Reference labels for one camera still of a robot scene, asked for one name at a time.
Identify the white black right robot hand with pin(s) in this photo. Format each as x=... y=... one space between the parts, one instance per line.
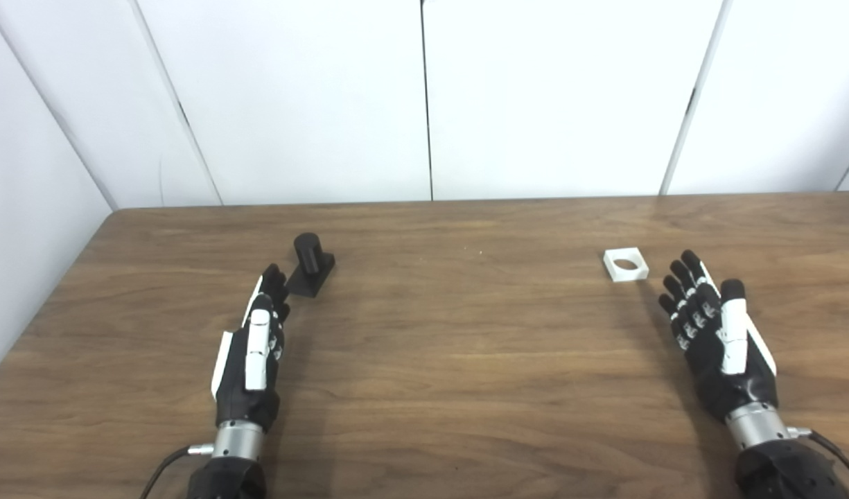
x=732 y=346

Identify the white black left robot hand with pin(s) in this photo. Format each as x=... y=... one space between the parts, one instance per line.
x=256 y=346

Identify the black peg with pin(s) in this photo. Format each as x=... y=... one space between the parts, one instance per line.
x=308 y=256

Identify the white square piece with hole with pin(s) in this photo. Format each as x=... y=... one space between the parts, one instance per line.
x=615 y=270

